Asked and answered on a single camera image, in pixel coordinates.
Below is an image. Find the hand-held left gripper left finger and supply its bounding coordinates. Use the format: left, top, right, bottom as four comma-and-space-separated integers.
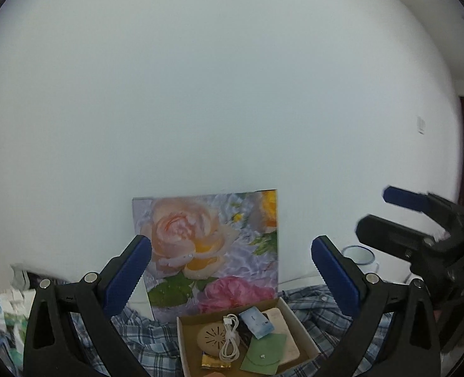
23, 235, 153, 377

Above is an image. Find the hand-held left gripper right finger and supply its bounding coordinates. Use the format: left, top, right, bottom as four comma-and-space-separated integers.
311, 236, 441, 377

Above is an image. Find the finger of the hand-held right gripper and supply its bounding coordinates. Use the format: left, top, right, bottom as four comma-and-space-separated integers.
382, 186, 464, 236
356, 215, 437, 262

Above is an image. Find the beige phone case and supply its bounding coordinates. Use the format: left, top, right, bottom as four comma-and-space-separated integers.
261, 308, 300, 374

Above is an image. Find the cardboard box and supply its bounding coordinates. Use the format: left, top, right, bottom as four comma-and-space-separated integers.
176, 298, 321, 377

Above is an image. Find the blue and white packet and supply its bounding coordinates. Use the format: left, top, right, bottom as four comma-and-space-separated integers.
239, 308, 275, 339

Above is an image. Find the round beige vented case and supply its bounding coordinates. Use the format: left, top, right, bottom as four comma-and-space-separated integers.
197, 320, 242, 356

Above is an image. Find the green felt pouch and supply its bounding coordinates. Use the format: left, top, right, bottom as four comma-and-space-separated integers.
240, 333, 287, 374

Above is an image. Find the gold foil snack packet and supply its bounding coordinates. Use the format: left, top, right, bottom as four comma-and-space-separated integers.
201, 353, 233, 370

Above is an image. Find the white charging cable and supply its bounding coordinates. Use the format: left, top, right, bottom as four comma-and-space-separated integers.
218, 313, 241, 362

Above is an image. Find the white enamel mug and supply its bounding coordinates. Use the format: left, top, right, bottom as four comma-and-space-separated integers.
341, 245, 379, 279

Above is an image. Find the floral print board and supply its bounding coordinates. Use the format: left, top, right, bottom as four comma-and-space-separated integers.
132, 189, 279, 323

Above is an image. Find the blue plaid shirt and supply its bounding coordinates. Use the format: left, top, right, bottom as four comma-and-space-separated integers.
71, 283, 398, 377

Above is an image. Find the dark bag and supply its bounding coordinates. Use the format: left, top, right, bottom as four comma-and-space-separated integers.
12, 265, 71, 288

